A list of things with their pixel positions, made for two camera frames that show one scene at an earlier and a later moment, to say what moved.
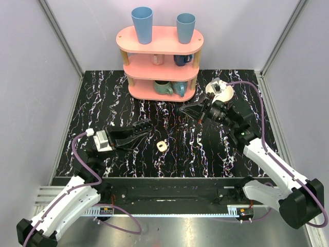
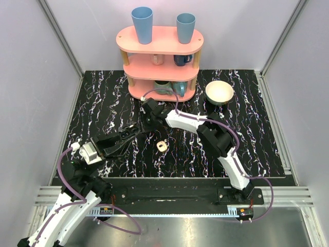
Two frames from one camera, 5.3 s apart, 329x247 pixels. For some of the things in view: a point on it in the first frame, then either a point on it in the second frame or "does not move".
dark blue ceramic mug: x=181 y=59 does not move
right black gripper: x=193 y=114 -> x=145 y=127
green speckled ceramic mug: x=163 y=87 does not move
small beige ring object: x=161 y=145 does not move
